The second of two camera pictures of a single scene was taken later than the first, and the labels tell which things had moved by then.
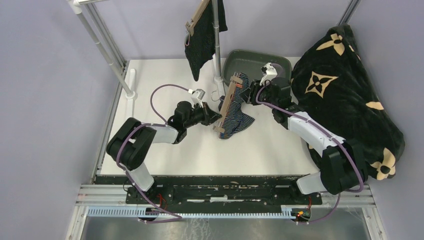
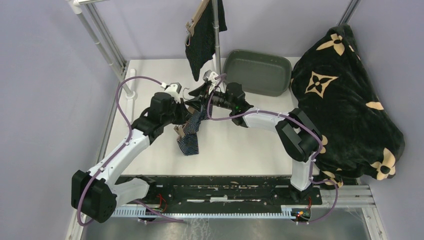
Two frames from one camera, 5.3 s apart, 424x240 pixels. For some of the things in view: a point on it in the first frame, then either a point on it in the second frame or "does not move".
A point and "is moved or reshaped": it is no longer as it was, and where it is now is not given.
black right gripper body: x=254 y=89 → x=218 y=98
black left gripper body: x=198 y=115 → x=179 y=115
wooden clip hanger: x=189 y=27 does not move
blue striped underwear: x=237 y=117 → x=188 y=142
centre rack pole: x=218 y=78 does not move
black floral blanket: x=334 y=85 does not move
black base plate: x=215 y=190 does not move
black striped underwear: x=200 y=47 does not move
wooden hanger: x=235 y=78 is moved or reshaped
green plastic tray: x=251 y=63 does not move
